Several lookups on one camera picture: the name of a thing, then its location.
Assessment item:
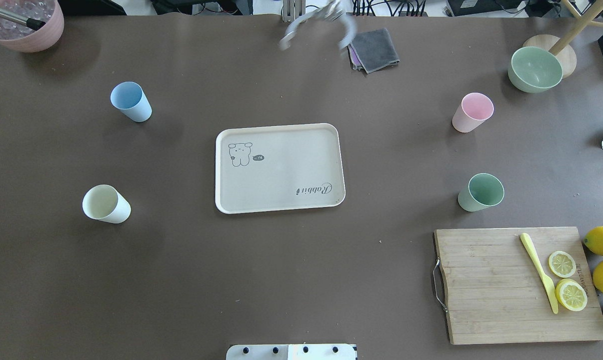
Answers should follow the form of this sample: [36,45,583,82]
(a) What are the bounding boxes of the green plastic cup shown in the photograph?
[457,173,505,212]

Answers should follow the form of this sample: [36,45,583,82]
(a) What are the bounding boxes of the cream rabbit print tray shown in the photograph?
[215,123,347,214]

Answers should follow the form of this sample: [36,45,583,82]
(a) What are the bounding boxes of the purple folded cloth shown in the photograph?
[347,45,363,71]

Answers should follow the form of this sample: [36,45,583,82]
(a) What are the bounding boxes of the grey folded cloth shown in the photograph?
[349,28,400,74]

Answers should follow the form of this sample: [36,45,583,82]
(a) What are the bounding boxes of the pink plastic cup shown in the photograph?
[451,92,494,133]

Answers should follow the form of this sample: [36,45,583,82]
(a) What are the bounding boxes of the blue plastic cup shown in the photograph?
[110,81,152,123]

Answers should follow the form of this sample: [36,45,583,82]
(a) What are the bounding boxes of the cream white plastic cup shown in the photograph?
[82,184,132,224]

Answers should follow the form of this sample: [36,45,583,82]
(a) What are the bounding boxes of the bamboo cutting board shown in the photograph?
[434,227,603,346]

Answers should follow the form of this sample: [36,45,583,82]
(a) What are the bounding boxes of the yellow plastic knife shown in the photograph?
[519,232,559,314]

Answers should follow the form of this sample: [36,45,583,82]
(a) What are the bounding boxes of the green plastic bowl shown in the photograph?
[507,47,564,94]

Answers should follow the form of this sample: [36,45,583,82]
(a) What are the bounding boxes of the upper lemon slice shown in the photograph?
[547,250,577,279]

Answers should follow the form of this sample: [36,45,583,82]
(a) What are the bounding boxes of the lemon slice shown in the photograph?
[555,278,588,312]
[547,250,577,279]

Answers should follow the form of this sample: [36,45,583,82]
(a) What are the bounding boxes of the lower lemon slice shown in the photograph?
[555,278,588,312]

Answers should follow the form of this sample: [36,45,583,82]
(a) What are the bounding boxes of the wooden stand with round base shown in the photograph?
[523,0,603,79]

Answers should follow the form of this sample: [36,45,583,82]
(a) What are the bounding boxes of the metal tongs in bowl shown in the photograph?
[0,7,46,31]

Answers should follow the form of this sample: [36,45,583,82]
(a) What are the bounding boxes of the pink ribbed bowl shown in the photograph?
[0,0,65,53]

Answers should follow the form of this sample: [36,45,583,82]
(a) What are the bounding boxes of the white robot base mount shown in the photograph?
[225,343,358,360]

